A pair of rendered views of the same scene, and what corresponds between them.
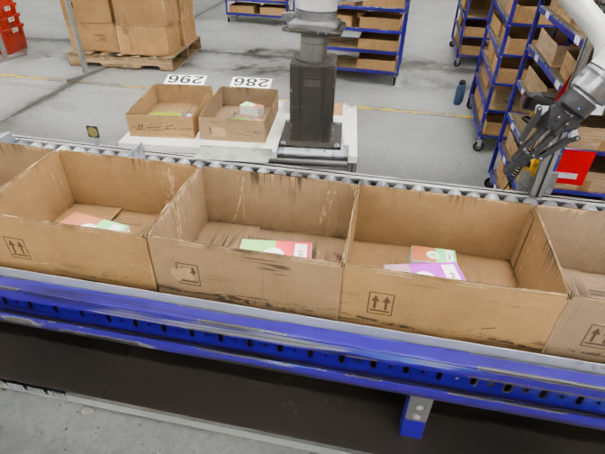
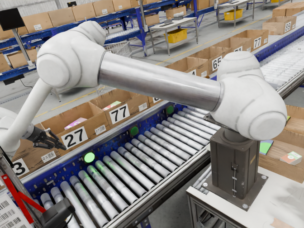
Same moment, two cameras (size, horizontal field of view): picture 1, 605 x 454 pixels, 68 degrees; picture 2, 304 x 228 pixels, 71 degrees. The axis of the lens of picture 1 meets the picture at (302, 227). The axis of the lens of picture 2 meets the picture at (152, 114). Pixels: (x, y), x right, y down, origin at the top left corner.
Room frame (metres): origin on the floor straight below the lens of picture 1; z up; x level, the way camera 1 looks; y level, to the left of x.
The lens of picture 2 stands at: (2.14, -0.85, 1.74)
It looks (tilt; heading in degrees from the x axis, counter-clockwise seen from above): 30 degrees down; 136
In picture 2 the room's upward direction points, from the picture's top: 12 degrees counter-clockwise
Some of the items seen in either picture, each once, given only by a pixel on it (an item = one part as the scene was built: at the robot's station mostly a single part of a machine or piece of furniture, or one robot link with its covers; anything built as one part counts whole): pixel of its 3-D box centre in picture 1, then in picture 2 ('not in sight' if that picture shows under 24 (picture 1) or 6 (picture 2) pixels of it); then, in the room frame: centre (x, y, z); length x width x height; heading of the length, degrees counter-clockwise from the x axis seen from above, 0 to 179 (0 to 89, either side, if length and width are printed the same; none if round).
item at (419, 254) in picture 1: (432, 262); not in sight; (0.79, -0.30, 0.91); 0.10 x 0.06 x 0.05; 80
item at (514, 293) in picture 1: (439, 262); (76, 126); (0.73, -0.29, 0.96); 0.39 x 0.29 x 0.17; 80
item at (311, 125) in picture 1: (312, 98); (234, 159); (1.82, -0.03, 0.91); 0.26 x 0.26 x 0.33; 86
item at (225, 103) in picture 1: (241, 113); (274, 148); (1.93, 0.29, 0.80); 0.38 x 0.28 x 0.10; 175
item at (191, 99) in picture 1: (173, 109); (291, 122); (1.95, 0.60, 0.80); 0.38 x 0.28 x 0.10; 177
